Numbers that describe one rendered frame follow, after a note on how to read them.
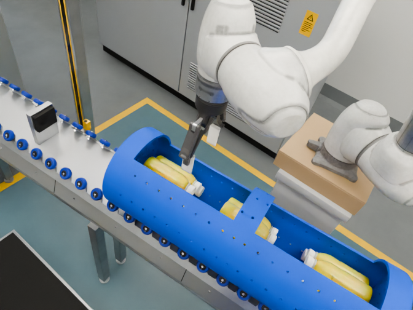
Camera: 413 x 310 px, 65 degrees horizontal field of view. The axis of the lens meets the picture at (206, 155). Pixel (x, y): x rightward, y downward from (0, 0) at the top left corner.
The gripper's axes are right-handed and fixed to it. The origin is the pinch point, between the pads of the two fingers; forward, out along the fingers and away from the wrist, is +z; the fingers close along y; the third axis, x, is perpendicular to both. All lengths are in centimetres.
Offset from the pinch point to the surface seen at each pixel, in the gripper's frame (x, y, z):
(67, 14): -81, -30, 2
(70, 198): -42, 13, 45
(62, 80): -196, -107, 132
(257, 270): 28.2, 12.3, 14.9
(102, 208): -27.3, 11.6, 39.1
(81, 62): -80, -33, 24
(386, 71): 53, -268, 78
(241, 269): 24.6, 13.3, 17.1
